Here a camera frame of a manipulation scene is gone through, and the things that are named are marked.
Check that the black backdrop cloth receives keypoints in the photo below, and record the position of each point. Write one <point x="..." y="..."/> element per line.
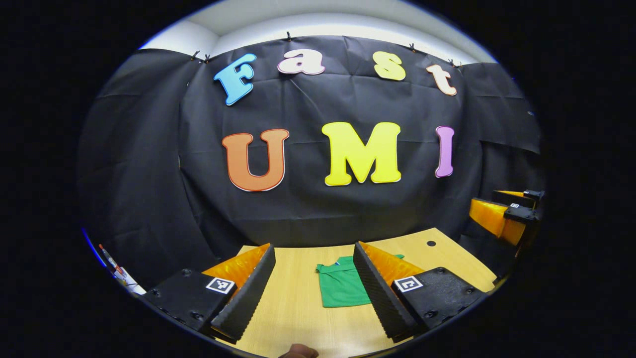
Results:
<point x="308" y="214"/>

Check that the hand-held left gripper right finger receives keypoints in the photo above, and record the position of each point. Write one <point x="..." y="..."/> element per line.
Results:
<point x="380" y="298"/>

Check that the red capped plastic bottle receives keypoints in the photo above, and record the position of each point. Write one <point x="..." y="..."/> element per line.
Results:
<point x="118" y="269"/>

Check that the green T-shirt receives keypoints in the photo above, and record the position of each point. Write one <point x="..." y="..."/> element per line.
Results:
<point x="340" y="288"/>

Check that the white desk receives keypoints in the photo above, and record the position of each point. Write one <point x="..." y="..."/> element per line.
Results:
<point x="130" y="284"/>

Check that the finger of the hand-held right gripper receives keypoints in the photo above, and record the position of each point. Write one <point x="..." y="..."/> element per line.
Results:
<point x="512" y="199"/>
<point x="519" y="215"/>

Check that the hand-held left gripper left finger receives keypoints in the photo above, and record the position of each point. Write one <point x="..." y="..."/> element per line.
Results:
<point x="248" y="298"/>

